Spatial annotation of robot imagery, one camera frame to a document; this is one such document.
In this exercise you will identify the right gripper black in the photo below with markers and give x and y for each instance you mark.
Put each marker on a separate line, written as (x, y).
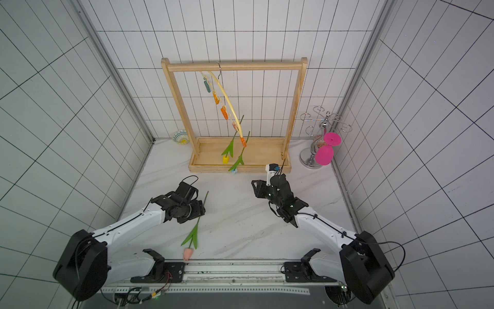
(260, 188)

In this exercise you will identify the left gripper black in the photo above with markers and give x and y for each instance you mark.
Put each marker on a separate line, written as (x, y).
(199, 211)

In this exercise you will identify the pink tulip flower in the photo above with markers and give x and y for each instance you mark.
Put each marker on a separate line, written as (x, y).
(190, 243)

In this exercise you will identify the yellow tulip flower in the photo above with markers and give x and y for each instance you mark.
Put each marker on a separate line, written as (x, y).
(229, 151)

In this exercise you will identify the orange clothespin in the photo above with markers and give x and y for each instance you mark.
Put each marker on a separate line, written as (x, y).
(216, 98)
(243, 141)
(224, 112)

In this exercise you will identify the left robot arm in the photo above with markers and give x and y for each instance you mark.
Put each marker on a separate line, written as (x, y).
(87, 263)

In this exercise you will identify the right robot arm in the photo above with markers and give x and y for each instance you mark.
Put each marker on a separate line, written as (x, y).
(357, 267)

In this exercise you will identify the yellow curved clothes hanger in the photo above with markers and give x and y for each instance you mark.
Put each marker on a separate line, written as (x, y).
(217, 86)

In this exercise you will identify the magenta plastic wine glass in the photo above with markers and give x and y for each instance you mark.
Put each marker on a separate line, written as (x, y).
(325, 154)

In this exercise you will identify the small patterned bowl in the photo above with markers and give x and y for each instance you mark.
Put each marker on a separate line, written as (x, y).
(181, 137)

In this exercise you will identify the patterned cup on stand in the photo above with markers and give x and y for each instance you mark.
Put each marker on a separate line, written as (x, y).
(319, 144)

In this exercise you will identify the chrome glass holder stand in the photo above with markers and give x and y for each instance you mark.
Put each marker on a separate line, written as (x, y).
(322, 124)

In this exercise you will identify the teal clothespin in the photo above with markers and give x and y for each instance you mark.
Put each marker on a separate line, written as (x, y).
(207, 85)

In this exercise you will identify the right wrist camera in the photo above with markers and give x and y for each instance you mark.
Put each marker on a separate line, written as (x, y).
(271, 170)

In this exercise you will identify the wooden clothes rack frame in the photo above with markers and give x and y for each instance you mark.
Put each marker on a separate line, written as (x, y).
(260, 151)

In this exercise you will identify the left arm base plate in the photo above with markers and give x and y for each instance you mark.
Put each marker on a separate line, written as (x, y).
(163, 272)

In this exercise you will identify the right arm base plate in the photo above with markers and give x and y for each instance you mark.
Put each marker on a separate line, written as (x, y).
(299, 272)

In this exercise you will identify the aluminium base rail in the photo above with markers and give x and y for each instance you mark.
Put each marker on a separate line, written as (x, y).
(224, 276)

